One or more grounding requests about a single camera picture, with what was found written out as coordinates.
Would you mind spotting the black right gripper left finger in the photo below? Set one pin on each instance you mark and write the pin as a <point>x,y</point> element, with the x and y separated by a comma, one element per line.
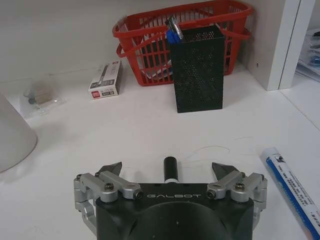
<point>108,180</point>

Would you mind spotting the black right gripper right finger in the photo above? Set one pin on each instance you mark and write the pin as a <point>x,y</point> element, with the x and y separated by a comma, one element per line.
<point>231,181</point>

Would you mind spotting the white and blue tube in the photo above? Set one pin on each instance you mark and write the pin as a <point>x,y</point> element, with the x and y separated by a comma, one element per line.
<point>291,186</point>

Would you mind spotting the black marker pen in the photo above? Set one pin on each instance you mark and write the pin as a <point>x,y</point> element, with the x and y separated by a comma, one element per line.
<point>170,169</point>

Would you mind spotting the white pen refill box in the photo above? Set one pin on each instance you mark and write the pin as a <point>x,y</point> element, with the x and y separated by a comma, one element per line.
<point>106,80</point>

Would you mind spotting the white rounded robot shell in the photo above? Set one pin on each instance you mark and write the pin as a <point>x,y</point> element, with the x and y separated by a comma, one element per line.
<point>13,135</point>

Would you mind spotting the clear plastic bag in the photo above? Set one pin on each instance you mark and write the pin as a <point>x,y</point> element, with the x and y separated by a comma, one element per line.
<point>41,97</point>

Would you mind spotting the black mesh pen holder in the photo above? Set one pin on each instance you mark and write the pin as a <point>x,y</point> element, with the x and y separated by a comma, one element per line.
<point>197,71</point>

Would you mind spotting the white shelf unit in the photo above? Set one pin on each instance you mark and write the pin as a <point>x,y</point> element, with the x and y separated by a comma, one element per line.
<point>280,42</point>

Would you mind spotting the red plastic basket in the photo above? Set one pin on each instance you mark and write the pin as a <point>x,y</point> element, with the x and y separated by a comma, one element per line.
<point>160,42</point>

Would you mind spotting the stack of papers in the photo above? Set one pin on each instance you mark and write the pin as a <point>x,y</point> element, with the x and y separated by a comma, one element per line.
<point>309,56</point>

